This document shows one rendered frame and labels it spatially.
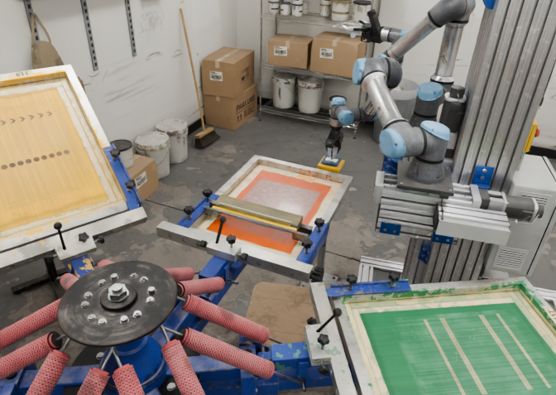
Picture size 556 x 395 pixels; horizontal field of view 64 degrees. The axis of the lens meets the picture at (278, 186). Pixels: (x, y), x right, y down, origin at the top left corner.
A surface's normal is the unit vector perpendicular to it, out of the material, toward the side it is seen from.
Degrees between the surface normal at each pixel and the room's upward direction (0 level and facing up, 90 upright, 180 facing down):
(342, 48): 88
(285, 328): 0
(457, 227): 90
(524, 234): 90
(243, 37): 90
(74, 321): 0
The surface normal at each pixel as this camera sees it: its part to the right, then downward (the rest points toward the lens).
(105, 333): 0.03, -0.85
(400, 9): -0.39, 0.47
